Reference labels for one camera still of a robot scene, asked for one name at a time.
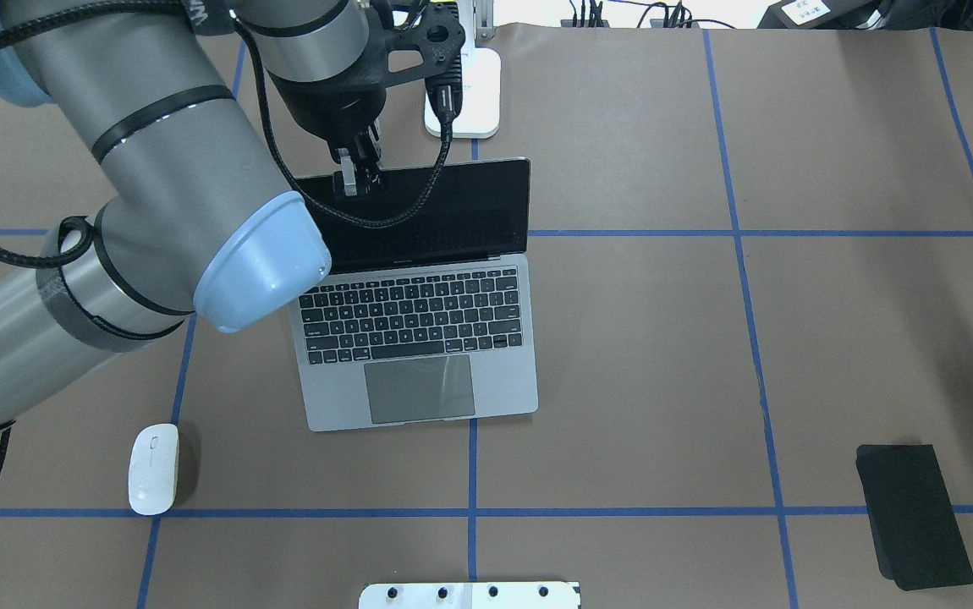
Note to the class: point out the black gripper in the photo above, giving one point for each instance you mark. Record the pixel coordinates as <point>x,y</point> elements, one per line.
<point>323,106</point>

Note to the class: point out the grey laptop computer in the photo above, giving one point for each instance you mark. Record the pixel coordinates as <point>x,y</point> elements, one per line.
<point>429,320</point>

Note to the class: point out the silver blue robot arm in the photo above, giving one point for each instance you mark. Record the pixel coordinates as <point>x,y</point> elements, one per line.
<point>203,221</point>

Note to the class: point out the white desk lamp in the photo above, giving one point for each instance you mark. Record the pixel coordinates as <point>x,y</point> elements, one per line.
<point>480,116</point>

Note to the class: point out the white computer mouse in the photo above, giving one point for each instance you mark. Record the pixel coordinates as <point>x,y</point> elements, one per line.
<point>153,470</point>

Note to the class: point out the black folded mouse pad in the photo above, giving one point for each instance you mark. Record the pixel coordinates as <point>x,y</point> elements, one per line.
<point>919,545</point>

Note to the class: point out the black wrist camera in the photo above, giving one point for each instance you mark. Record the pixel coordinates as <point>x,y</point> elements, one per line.
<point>437,36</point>

